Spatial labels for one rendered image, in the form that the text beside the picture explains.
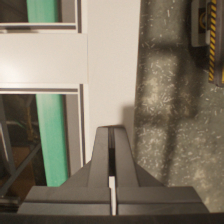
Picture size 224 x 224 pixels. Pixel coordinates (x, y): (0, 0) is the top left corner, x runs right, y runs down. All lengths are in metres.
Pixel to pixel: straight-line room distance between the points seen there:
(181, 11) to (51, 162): 1.12
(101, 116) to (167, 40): 1.03
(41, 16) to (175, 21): 1.02
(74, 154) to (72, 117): 0.06
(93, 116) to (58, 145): 0.12
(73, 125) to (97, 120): 0.10
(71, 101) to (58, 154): 0.09
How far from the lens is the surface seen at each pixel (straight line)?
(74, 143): 0.26
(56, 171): 0.28
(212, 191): 1.80
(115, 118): 0.15
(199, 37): 1.09
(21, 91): 0.23
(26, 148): 1.02
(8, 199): 1.27
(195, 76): 1.24
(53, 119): 0.24
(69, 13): 0.24
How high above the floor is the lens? 1.08
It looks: 73 degrees down
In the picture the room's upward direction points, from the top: 176 degrees clockwise
